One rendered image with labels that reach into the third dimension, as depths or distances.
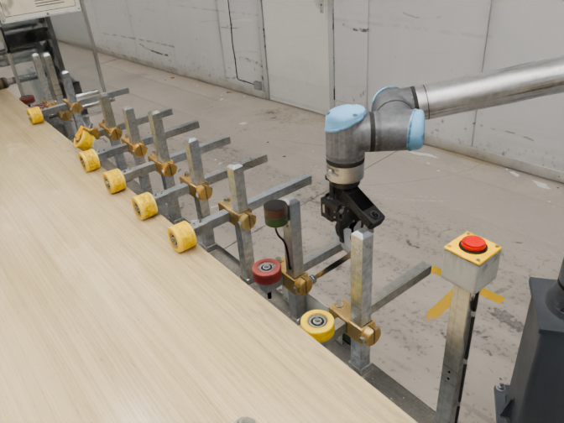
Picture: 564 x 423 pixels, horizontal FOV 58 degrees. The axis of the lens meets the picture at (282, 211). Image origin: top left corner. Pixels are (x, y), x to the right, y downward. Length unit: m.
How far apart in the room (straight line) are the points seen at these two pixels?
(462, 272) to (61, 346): 0.91
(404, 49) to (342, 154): 3.12
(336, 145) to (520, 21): 2.74
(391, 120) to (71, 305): 0.92
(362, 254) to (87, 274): 0.79
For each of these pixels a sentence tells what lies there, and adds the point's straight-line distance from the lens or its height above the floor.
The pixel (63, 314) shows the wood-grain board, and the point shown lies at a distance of 1.42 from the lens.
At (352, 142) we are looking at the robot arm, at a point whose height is 1.29.
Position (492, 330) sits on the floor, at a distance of 2.60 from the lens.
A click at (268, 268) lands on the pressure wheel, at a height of 0.91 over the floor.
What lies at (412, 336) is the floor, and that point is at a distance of 2.49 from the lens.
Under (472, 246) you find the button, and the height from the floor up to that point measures 1.23.
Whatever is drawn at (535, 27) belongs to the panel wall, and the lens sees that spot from 3.73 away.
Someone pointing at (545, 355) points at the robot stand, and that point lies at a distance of 1.85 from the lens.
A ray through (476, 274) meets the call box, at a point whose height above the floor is 1.20.
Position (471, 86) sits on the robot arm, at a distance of 1.29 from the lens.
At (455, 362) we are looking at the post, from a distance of 1.09.
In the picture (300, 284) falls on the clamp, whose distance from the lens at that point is 1.39.
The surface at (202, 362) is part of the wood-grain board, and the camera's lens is 1.17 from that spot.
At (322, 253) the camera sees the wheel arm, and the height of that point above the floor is 0.86.
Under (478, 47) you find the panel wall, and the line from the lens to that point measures 3.91.
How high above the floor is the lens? 1.75
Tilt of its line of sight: 31 degrees down
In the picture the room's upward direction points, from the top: 5 degrees counter-clockwise
